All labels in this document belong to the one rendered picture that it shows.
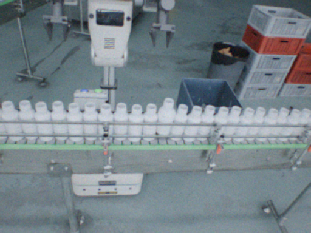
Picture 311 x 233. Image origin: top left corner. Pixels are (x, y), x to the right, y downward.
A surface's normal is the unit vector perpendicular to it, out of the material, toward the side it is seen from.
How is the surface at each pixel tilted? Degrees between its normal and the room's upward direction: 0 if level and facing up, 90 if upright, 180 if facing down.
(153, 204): 0
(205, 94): 90
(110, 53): 90
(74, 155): 90
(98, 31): 90
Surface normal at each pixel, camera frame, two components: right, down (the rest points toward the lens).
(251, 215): 0.13, -0.76
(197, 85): 0.12, 0.65
